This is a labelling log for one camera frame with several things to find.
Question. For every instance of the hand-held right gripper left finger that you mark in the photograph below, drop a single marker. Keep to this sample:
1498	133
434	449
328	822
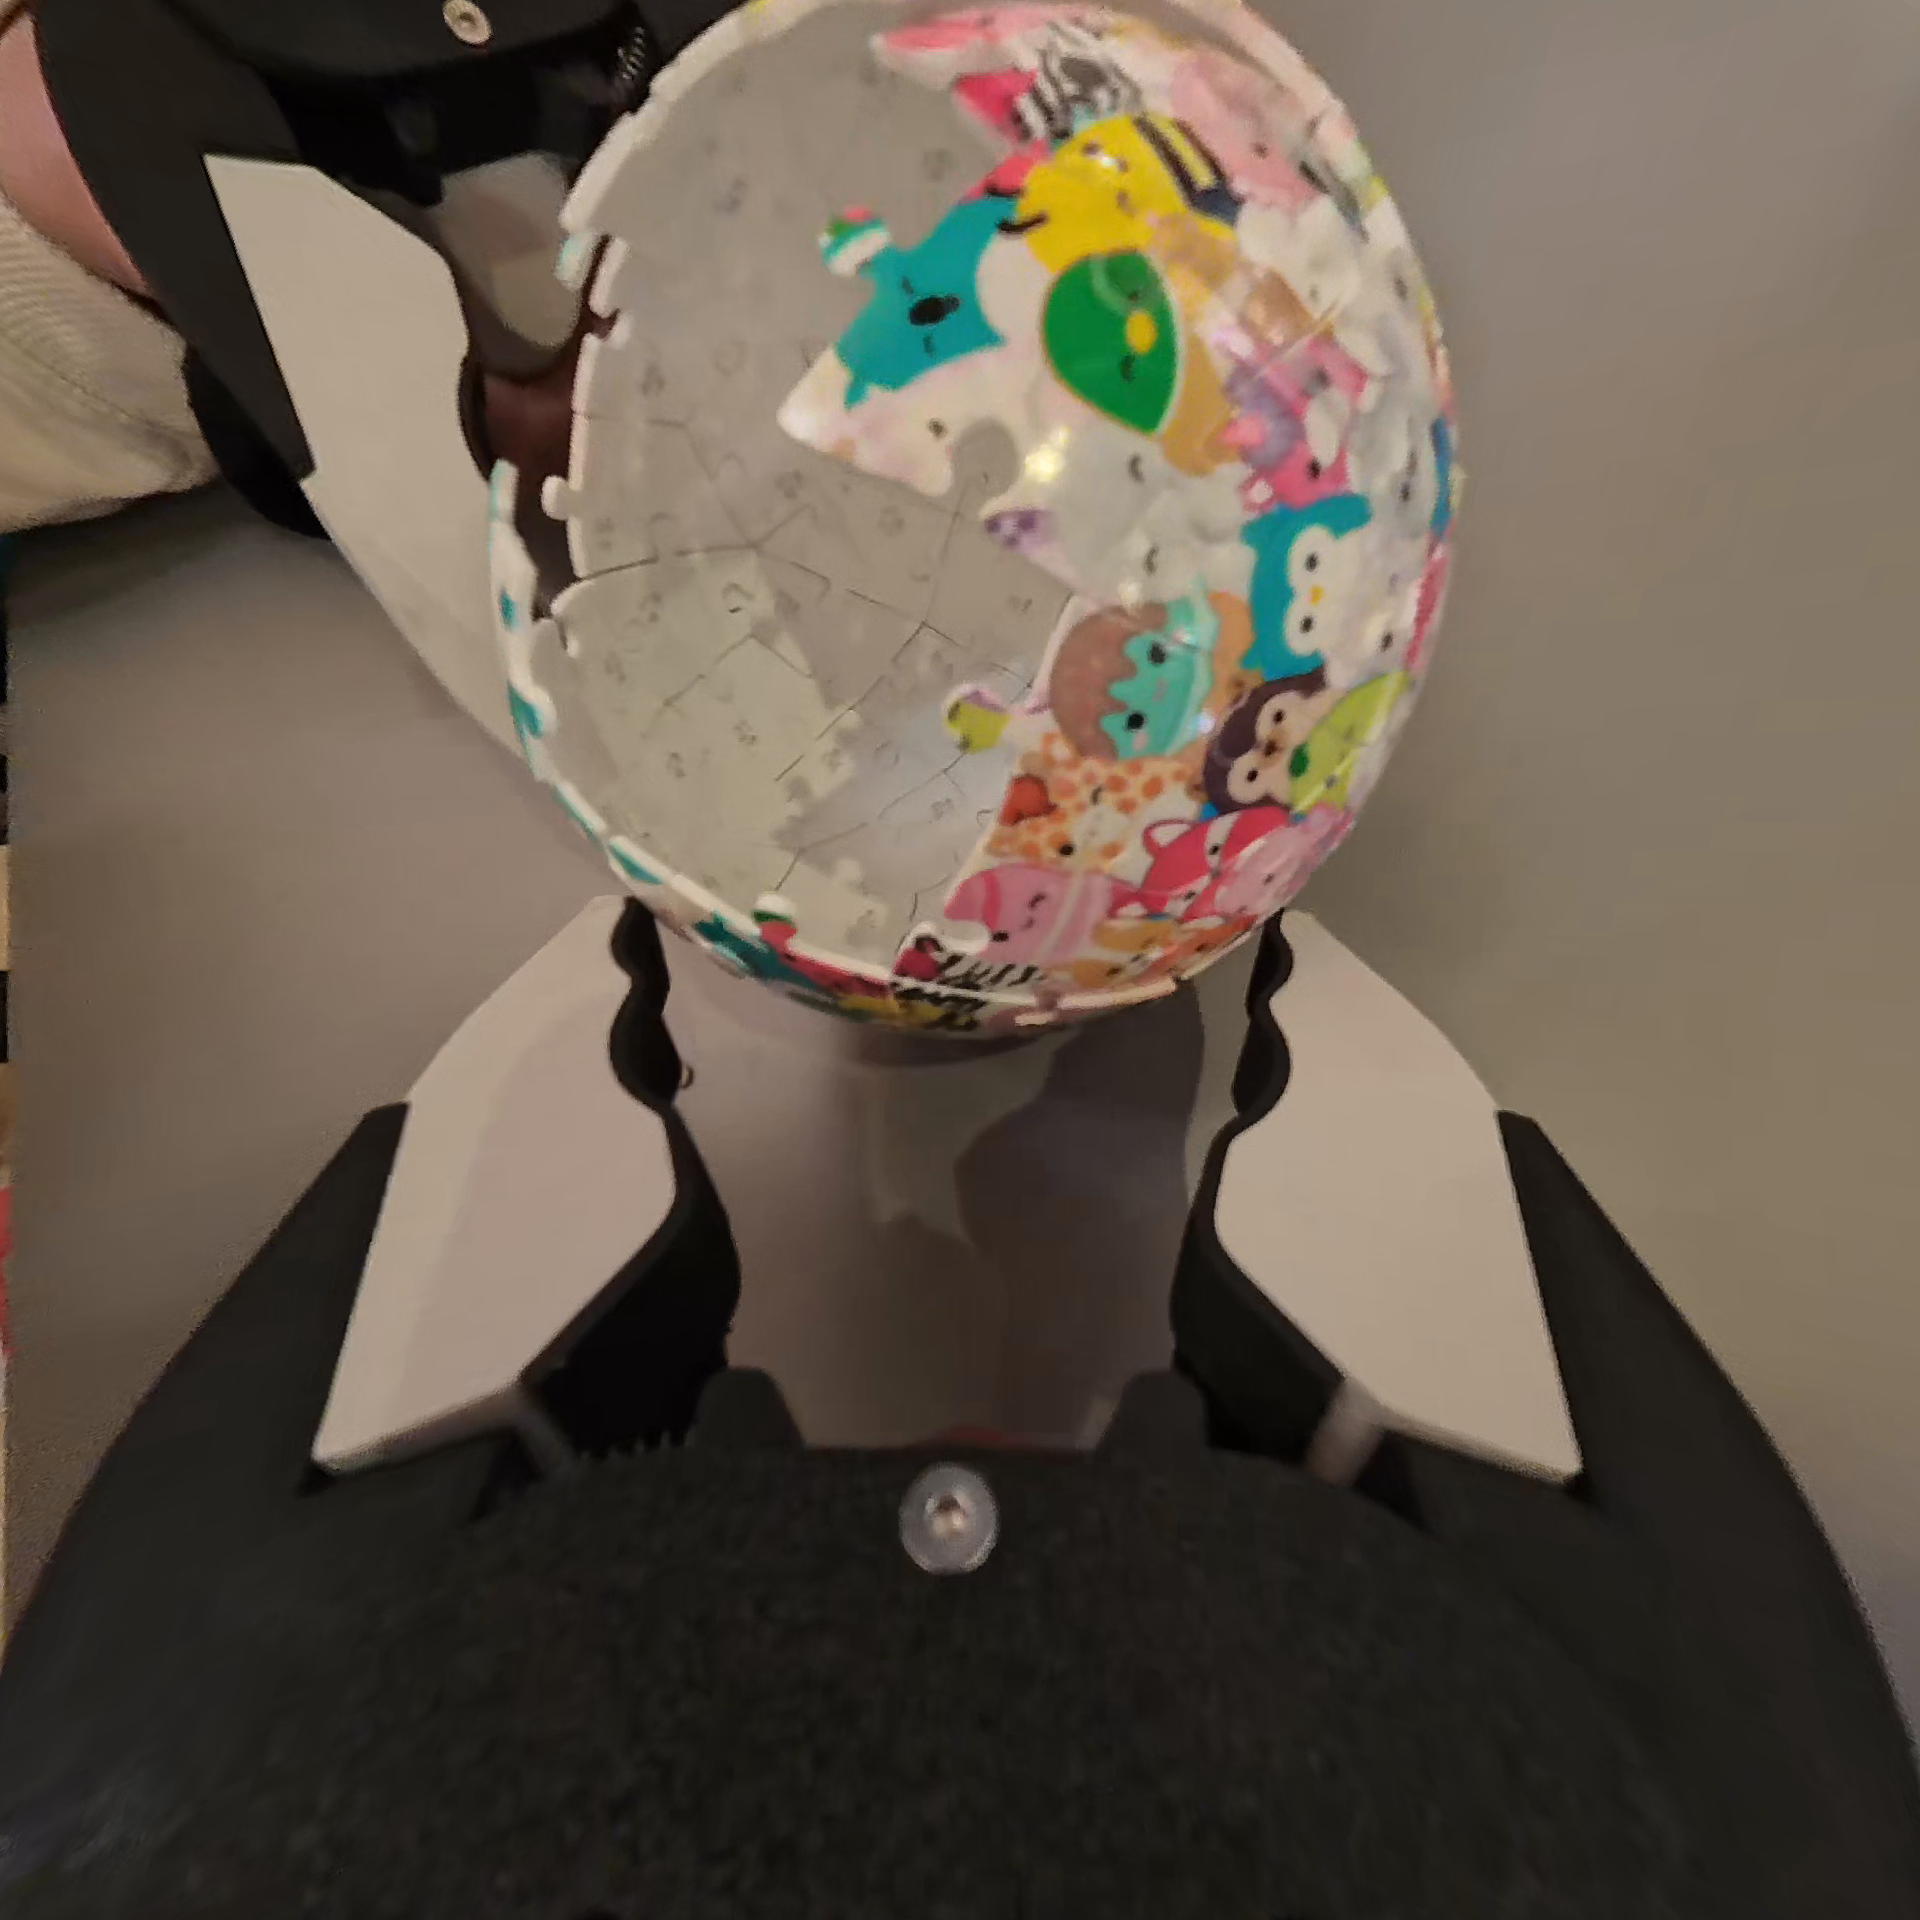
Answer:
481	1201

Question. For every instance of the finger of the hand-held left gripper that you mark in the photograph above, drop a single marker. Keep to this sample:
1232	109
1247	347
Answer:
359	377

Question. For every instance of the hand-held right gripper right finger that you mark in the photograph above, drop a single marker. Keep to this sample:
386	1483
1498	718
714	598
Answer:
1394	1231

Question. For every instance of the colourful puzzle ball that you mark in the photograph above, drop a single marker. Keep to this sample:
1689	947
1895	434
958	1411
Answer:
902	601

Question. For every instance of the person's left forearm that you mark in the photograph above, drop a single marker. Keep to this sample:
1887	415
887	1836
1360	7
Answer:
90	405

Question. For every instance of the person's left hand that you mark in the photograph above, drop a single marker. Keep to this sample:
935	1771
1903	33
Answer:
61	166

